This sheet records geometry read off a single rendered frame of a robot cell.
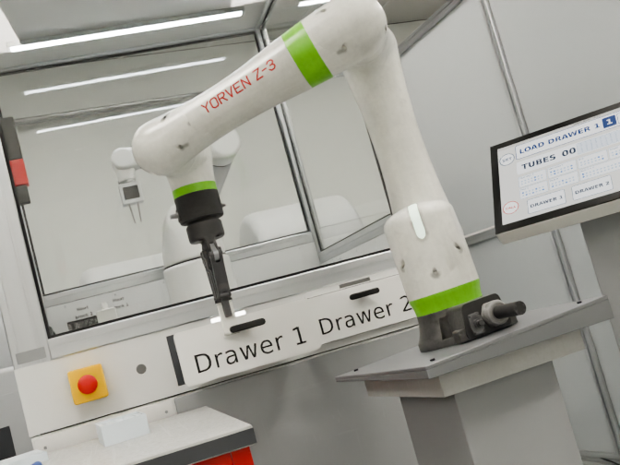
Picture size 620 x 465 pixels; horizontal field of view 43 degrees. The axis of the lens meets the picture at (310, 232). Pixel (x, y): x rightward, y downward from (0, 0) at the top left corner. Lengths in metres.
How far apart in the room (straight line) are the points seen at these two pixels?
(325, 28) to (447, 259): 0.46
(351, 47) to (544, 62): 1.84
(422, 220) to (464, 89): 2.31
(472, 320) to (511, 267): 2.29
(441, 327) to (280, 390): 0.59
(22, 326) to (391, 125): 0.89
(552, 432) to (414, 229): 0.40
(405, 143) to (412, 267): 0.30
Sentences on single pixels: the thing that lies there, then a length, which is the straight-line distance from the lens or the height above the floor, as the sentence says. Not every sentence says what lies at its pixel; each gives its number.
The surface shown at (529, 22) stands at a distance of 3.26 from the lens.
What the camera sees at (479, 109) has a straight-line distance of 3.56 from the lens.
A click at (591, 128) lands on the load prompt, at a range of 2.11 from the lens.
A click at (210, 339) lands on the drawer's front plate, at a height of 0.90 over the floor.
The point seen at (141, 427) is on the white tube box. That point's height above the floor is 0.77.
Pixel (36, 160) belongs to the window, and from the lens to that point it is 1.87.
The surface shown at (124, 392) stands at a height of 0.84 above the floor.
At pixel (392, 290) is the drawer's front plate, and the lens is 1.90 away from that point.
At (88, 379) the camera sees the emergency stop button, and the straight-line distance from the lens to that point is 1.72.
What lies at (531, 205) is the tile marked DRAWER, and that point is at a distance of 2.00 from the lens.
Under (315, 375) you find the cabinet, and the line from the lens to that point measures 1.85.
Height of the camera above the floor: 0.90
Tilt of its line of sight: 5 degrees up
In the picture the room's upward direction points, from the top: 15 degrees counter-clockwise
